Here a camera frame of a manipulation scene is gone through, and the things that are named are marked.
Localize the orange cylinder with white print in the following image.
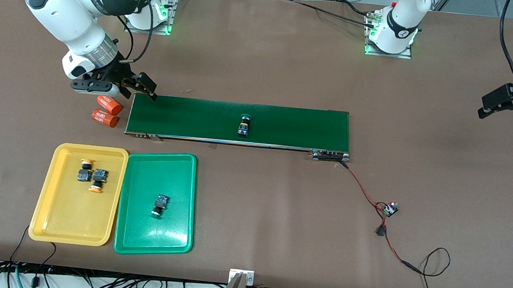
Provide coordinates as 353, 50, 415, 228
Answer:
95, 95, 125, 116
90, 109, 120, 129

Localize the yellow mushroom push button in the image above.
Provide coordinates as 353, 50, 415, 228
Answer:
88, 168, 109, 194
76, 158, 95, 184

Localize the green mushroom push button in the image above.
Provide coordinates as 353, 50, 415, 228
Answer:
237, 113, 253, 139
149, 193, 171, 220

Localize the green conveyor belt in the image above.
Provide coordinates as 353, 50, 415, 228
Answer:
123, 92, 355, 164

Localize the yellow plastic tray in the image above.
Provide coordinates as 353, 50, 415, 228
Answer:
27, 141, 130, 249

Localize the green plastic tray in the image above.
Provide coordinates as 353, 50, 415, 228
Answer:
113, 148, 200, 260

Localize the small green controller board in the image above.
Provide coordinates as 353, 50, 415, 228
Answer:
382, 201, 400, 218

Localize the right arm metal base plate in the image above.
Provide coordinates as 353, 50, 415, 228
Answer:
123, 0, 179, 37

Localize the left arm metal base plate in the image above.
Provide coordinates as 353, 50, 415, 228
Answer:
362, 10, 416, 60

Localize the thin black looped cable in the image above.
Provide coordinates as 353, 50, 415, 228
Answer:
415, 246, 464, 288

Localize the red and black wire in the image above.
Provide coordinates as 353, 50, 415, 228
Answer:
330, 161, 430, 274

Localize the thin black table cable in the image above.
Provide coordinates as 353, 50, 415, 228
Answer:
9, 224, 31, 264
31, 240, 58, 288

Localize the black base power cable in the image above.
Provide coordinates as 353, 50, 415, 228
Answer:
291, 0, 378, 29

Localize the silver bracket plate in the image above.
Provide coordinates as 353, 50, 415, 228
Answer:
228, 268, 256, 287

